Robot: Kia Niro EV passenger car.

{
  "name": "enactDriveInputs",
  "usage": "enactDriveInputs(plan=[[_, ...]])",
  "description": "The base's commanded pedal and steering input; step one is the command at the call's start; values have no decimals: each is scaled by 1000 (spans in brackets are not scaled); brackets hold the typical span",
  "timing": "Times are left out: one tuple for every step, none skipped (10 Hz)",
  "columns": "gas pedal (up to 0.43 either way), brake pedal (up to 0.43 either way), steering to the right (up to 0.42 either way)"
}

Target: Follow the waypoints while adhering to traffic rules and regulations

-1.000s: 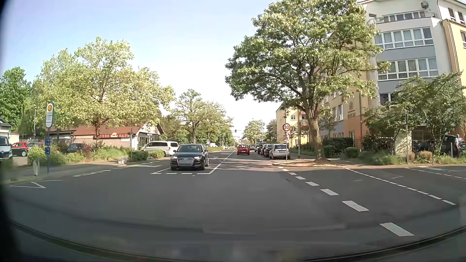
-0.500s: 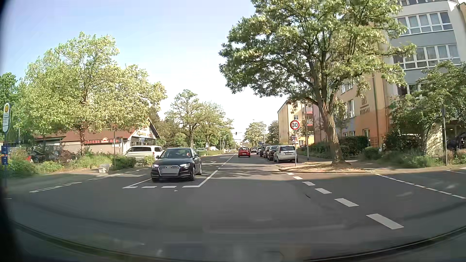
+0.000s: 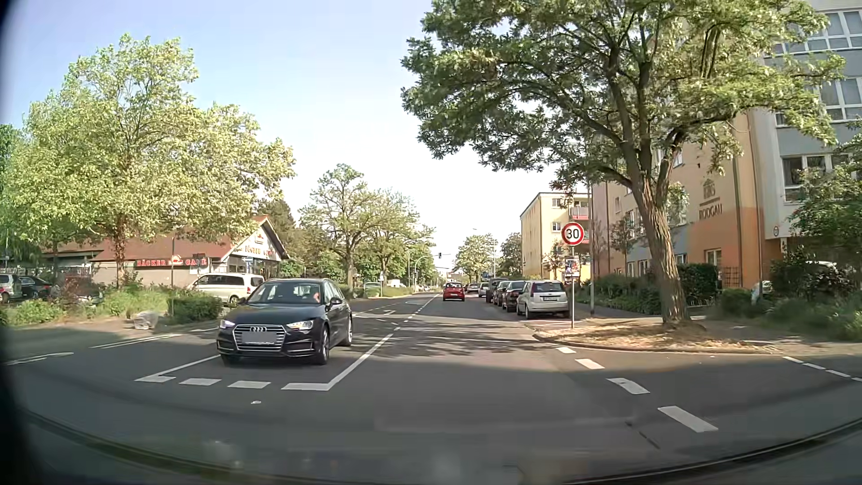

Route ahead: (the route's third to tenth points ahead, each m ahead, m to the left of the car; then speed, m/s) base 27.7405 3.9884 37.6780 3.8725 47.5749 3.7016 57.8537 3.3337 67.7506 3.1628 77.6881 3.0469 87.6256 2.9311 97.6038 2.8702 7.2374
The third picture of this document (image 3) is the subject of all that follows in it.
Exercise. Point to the row of parked cars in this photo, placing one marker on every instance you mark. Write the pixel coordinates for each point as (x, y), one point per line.
(502, 292)

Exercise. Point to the distant trees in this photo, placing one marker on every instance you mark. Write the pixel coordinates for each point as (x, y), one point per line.
(488, 256)

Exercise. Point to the parked grey car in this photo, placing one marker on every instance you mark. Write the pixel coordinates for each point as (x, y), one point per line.
(9, 287)

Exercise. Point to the lamp post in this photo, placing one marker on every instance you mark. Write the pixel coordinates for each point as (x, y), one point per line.
(591, 249)

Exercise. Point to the parked dark car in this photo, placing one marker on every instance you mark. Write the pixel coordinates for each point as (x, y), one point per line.
(35, 287)

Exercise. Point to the large tree with thick trunk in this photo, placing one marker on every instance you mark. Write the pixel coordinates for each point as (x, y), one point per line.
(626, 121)

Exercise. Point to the white van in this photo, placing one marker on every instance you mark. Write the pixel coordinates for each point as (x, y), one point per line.
(228, 286)

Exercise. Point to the large light green tree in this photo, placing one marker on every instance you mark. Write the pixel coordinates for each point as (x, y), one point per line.
(128, 161)

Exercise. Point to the grey asphalt road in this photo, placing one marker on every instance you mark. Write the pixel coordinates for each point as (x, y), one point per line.
(458, 377)

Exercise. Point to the row of trees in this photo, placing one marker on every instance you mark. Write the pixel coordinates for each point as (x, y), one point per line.
(363, 229)

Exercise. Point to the orange and grey building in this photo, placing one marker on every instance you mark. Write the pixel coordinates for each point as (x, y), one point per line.
(741, 202)

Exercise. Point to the red car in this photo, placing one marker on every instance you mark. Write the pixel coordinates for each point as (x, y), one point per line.
(453, 291)

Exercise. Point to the low shop building red roof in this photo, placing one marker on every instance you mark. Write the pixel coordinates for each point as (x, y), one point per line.
(175, 259)

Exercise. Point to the green hedge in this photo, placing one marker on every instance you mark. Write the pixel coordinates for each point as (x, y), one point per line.
(697, 281)

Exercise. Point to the white parked car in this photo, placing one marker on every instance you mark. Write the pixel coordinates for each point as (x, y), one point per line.
(543, 298)

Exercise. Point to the bare earth tree island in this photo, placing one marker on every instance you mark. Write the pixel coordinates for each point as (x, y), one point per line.
(640, 335)

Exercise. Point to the round speed limit sign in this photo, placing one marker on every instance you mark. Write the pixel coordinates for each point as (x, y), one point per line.
(572, 236)

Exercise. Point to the black estate car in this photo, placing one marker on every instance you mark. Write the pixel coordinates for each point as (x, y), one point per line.
(286, 320)

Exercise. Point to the yellow apartment building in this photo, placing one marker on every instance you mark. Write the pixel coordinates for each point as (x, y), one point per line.
(549, 232)

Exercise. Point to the road markings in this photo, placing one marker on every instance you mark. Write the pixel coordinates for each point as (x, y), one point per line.
(350, 367)

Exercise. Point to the traffic light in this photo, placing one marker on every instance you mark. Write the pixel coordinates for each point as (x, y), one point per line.
(440, 259)

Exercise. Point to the bushes with grass verge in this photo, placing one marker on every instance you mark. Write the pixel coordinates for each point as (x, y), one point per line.
(114, 304)

